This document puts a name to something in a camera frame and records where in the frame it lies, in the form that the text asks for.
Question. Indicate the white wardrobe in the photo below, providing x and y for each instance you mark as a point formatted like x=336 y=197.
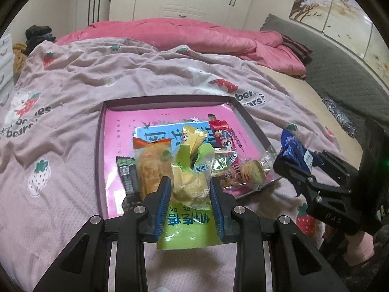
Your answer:
x=228 y=13

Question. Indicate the blue snack packet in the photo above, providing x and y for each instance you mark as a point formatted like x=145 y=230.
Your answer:
x=294 y=152

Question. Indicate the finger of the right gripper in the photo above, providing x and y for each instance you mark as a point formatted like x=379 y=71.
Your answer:
x=322 y=199
x=343 y=173

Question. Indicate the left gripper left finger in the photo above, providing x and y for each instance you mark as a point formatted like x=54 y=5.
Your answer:
x=83 y=265

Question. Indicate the dark clothes pile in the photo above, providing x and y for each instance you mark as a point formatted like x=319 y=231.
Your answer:
x=35 y=35

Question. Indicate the yellow Alpenliebe candy packet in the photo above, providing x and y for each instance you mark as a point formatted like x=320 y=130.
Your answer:
x=193 y=137

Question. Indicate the clear biscuit packet green label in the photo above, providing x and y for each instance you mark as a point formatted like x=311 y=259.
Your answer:
x=233 y=172

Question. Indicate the orange yellow cracker packet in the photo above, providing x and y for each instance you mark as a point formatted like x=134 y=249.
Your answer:
x=153 y=162

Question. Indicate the black green pea packet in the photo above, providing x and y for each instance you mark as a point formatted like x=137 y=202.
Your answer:
x=128 y=175

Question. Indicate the pink quilt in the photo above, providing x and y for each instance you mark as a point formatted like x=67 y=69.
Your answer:
x=266 y=48

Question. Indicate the dark patterned cloth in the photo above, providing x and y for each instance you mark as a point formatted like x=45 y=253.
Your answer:
x=342 y=119

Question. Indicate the white drawer cabinet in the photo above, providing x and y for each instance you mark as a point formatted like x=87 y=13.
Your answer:
x=6 y=68

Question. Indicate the brown knitted cloth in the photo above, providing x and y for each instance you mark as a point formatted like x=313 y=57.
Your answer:
x=19 y=58

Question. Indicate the grey headboard cushion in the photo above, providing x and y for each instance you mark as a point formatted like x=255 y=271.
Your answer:
x=334 y=73

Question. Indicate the light green candy bag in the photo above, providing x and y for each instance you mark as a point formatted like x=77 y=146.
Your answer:
x=190 y=220

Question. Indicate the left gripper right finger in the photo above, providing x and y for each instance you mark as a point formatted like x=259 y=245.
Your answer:
x=271 y=254

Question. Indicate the tree painting wall panels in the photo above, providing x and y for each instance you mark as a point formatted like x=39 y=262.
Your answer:
x=345 y=22

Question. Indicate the pink strawberry bed sheet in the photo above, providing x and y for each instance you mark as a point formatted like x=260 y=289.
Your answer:
x=49 y=124

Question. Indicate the red snack packet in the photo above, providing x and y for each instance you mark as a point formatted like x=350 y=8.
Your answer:
x=222 y=133

